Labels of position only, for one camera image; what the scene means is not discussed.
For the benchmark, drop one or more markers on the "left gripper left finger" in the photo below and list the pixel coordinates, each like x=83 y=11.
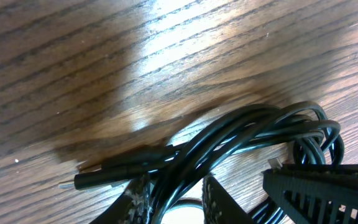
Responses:
x=131 y=207

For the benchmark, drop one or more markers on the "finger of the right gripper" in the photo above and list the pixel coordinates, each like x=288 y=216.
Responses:
x=315 y=193

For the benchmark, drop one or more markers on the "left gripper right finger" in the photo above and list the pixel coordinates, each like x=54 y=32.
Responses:
x=219 y=207

